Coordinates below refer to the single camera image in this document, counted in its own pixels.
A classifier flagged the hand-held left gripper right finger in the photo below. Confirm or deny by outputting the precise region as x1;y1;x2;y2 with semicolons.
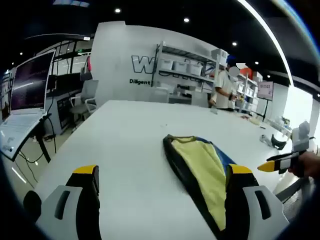
221;163;291;240

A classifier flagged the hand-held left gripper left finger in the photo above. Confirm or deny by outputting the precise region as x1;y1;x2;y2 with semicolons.
36;164;103;240

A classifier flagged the yellow and blue garment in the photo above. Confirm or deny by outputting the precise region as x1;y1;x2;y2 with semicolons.
162;134;230;240

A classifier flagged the person's right hand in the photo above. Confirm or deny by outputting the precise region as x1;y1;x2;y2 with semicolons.
287;150;320;179

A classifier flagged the black curved device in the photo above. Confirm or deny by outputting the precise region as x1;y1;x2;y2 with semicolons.
271;133;288;151

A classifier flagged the white perforated device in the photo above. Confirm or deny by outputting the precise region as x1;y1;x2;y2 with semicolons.
259;134;273;146

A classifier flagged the display screen on stand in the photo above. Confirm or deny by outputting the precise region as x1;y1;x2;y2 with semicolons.
257;81;275;122

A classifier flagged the white shelf with boxes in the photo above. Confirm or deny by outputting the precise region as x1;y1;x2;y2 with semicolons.
236;67;260;115

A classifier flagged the white chair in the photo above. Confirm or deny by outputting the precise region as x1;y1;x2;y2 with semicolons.
192;91;210;108
149;87;170;103

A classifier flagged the grey office chair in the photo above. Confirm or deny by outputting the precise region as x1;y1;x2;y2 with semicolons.
69;79;100;132

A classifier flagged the ceiling light strip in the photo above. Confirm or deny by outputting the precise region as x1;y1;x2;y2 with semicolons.
236;0;295;81

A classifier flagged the white storage bin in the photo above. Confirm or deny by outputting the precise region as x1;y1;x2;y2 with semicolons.
211;48;230;61
159;59;174;71
173;61;191;72
189;63;204;75

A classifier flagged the silver laptop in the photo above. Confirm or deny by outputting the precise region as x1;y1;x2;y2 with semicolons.
0;48;57;162

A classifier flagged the grey metal shelf rack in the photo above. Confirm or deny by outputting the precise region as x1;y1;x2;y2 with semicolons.
155;41;230;92

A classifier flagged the grey bag with pink strap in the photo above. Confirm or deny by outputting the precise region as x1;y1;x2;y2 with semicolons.
79;56;94;81

